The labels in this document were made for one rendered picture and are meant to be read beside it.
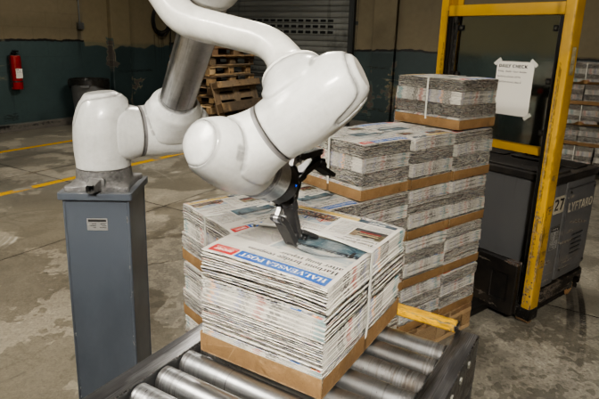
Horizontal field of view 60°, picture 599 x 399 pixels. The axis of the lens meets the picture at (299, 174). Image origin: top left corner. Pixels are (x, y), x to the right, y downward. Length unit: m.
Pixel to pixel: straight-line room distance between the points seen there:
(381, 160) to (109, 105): 1.06
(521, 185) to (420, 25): 5.96
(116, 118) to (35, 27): 7.42
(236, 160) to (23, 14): 8.18
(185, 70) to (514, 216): 2.21
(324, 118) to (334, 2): 8.63
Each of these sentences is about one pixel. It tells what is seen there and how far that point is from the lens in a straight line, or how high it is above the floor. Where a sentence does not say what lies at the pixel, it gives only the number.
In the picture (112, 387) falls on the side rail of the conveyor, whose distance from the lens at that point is 1.10.
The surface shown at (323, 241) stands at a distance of 1.10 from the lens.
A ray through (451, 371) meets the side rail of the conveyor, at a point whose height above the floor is 0.80.
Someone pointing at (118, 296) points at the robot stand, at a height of 0.68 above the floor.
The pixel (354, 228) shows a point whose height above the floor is 1.03.
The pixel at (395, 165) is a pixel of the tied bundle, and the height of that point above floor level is 0.96.
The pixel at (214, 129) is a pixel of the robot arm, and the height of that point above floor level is 1.31.
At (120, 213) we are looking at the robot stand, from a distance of 1.58.
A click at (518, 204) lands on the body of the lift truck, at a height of 0.60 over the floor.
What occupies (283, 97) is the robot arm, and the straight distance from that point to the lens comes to 0.76.
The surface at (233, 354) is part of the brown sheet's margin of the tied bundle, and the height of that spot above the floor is 0.83.
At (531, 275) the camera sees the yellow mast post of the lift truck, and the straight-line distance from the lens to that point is 3.02.
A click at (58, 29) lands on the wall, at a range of 9.15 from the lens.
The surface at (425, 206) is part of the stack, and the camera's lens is 2.38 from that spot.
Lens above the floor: 1.43
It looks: 14 degrees down
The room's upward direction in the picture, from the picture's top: 2 degrees clockwise
